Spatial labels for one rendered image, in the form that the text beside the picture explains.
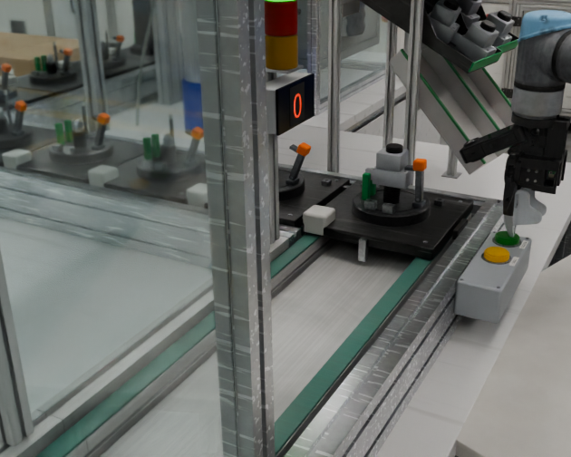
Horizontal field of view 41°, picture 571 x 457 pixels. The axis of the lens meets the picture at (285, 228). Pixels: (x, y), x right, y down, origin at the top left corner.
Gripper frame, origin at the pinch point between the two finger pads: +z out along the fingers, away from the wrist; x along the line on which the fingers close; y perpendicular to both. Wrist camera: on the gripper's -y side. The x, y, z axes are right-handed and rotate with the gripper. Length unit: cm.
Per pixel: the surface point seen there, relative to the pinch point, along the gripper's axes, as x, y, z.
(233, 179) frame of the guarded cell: -83, -1, -36
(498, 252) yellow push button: -7.4, 0.3, 1.2
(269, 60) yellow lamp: -20.0, -34.1, -28.9
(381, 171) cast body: -0.8, -22.8, -6.7
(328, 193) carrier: 4.1, -35.4, 1.4
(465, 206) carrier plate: 9.7, -10.1, 1.4
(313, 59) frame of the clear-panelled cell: 87, -80, -5
